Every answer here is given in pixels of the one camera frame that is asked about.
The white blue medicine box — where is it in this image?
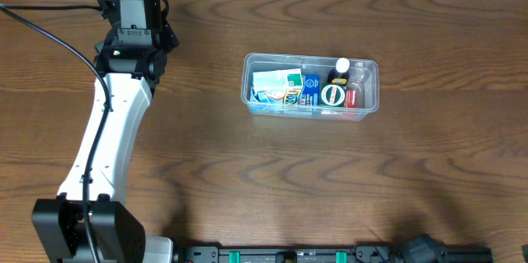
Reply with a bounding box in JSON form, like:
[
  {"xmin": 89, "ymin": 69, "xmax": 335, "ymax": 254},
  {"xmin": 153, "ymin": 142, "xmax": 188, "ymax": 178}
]
[{"xmin": 252, "ymin": 68, "xmax": 303, "ymax": 93}]

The blue fever patch box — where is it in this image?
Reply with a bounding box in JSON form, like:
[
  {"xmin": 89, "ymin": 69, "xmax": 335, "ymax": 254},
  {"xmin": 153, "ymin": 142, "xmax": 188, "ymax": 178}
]
[{"xmin": 251, "ymin": 73, "xmax": 322, "ymax": 107}]

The dark green square box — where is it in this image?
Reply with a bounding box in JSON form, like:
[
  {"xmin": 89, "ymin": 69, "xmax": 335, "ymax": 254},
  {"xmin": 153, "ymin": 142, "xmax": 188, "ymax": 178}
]
[{"xmin": 318, "ymin": 83, "xmax": 347, "ymax": 107}]

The dark bottle white cap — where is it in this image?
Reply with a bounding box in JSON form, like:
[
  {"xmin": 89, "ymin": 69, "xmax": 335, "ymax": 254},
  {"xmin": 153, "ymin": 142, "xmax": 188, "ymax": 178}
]
[{"xmin": 327, "ymin": 58, "xmax": 351, "ymax": 86}]

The red white medicine box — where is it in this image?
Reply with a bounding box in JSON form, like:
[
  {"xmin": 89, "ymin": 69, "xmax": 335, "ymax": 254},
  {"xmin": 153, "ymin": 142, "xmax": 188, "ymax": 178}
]
[{"xmin": 322, "ymin": 88, "xmax": 356, "ymax": 115}]

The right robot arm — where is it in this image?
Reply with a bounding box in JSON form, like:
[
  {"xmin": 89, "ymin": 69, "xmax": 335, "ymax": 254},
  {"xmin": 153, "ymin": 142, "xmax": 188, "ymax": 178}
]
[{"xmin": 389, "ymin": 234, "xmax": 493, "ymax": 263}]

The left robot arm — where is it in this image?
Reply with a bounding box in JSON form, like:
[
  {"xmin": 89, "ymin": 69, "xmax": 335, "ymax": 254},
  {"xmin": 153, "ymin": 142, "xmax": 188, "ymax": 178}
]
[{"xmin": 31, "ymin": 0, "xmax": 179, "ymax": 262}]

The clear plastic container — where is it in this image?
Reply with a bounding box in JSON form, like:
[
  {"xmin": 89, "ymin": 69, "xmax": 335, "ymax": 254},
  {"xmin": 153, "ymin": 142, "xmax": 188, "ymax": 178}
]
[{"xmin": 241, "ymin": 53, "xmax": 380, "ymax": 121}]

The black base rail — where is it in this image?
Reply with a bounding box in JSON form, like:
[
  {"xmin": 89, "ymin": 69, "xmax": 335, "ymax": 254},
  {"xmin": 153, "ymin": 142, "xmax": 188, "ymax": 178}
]
[{"xmin": 172, "ymin": 245, "xmax": 495, "ymax": 263}]

